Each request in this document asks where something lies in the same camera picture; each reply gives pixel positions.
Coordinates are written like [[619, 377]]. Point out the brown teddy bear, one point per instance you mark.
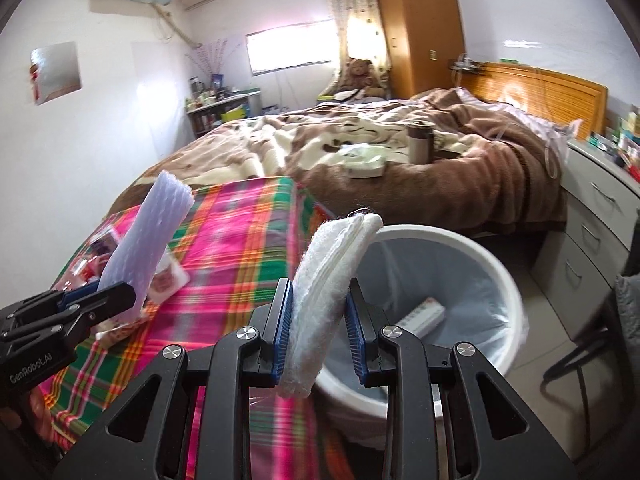
[[359, 75]]

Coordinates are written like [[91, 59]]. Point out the white brown wrapper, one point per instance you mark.
[[117, 334]]

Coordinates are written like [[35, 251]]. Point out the group of bottles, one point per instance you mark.
[[205, 92]]

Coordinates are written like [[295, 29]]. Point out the white tissue pack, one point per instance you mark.
[[364, 161]]

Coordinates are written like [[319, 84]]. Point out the wooden wardrobe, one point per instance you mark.
[[420, 35]]

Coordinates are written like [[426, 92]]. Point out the black chair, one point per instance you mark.
[[607, 310]]

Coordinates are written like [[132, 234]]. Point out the steel tumbler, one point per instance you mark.
[[419, 145]]

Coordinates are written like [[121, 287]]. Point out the window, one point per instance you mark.
[[290, 47]]

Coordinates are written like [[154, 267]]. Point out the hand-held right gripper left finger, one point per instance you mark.
[[281, 332]]

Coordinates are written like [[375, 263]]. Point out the green flat box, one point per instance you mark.
[[332, 96]]

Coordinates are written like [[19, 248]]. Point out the small shelf table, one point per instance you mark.
[[230, 110]]

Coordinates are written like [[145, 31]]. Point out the green beige drink carton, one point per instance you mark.
[[168, 280]]

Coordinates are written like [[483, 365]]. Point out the pale purple foam net sleeve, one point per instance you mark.
[[145, 230]]

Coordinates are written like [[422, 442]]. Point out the group of small boxes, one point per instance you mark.
[[622, 140]]

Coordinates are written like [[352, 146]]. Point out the patterned curtain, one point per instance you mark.
[[350, 0]]

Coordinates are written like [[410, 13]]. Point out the wooden bed headboard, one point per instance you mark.
[[550, 90]]

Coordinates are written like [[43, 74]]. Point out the pale blue bin liner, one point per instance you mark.
[[490, 300]]

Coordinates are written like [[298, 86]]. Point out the white round bin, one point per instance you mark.
[[450, 239]]

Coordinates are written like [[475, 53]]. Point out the white red small box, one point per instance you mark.
[[420, 316]]

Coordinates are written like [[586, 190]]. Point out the wall poster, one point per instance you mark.
[[55, 72]]

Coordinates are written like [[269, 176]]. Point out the decorative dry branches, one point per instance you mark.
[[215, 57]]

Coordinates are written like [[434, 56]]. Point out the pale pink bedsheet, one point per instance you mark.
[[530, 120]]

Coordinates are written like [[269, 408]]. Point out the white fibrous pad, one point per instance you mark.
[[325, 285]]

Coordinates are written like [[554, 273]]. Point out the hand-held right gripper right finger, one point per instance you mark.
[[354, 335]]

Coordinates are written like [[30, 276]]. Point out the grey drawer dresser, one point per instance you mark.
[[590, 220]]

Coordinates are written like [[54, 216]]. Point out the pink green plaid cloth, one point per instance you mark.
[[240, 240]]

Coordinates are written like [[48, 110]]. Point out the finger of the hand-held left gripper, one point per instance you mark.
[[107, 302], [77, 294]]

